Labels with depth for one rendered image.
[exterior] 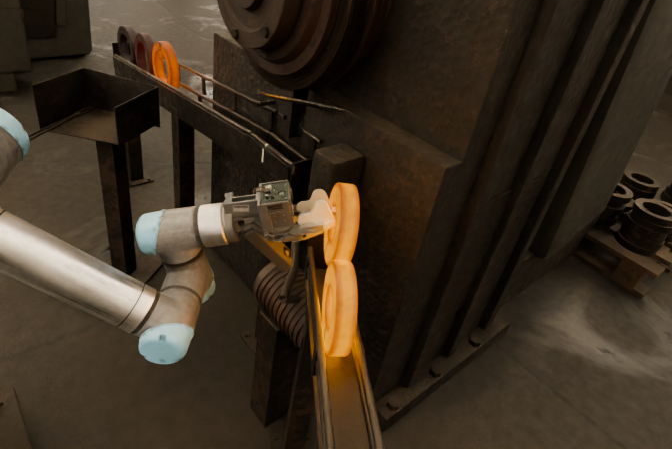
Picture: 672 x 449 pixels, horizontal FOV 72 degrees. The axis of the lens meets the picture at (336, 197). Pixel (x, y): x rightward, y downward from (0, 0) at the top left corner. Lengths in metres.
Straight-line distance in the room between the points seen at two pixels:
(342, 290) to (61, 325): 1.23
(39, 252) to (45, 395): 0.89
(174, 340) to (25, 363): 0.97
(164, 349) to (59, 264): 0.20
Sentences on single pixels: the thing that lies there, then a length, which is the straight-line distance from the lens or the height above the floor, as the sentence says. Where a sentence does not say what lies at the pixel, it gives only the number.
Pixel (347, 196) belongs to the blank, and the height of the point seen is 0.86.
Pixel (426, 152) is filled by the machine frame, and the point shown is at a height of 0.87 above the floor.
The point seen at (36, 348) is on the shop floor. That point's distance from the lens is 1.74.
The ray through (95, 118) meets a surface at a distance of 1.65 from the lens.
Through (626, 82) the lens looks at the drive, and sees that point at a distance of 1.60.
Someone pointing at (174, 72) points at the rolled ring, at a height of 0.69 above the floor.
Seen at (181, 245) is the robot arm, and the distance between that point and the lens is 0.83.
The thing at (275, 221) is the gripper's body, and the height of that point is 0.80.
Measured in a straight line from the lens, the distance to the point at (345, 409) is 0.74.
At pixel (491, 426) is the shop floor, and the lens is 1.66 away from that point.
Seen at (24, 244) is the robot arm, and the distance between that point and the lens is 0.77.
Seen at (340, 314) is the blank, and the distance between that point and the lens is 0.70.
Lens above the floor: 1.27
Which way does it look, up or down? 32 degrees down
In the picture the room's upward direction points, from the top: 11 degrees clockwise
